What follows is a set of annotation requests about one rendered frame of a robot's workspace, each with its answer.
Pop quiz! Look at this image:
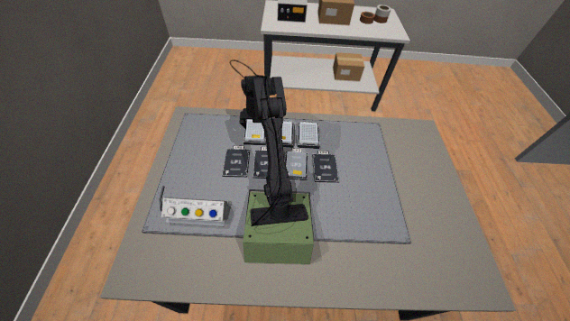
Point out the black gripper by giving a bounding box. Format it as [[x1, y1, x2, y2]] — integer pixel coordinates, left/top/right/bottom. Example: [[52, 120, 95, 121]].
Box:
[[239, 106, 262, 130]]

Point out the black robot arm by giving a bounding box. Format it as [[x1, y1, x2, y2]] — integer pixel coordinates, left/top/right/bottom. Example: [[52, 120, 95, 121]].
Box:
[[241, 77, 308, 225]]

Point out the white button panel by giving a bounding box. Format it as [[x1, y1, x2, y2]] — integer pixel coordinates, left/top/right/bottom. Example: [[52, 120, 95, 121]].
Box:
[[159, 186, 229, 226]]

